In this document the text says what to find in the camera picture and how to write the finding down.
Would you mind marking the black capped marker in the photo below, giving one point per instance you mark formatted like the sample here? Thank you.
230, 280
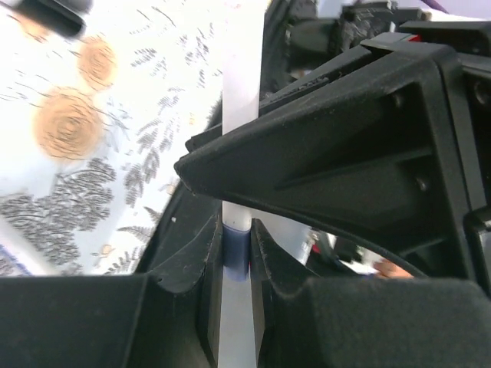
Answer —
63, 17

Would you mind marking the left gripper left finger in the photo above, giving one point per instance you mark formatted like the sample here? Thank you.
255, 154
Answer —
166, 314

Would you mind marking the floral tablecloth mat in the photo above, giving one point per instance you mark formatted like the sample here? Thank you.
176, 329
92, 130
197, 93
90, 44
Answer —
91, 128

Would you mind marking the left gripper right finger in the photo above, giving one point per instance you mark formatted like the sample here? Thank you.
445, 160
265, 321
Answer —
304, 320

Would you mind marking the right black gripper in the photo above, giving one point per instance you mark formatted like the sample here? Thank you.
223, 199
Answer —
303, 52

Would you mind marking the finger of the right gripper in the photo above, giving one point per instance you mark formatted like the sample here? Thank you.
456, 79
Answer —
371, 156

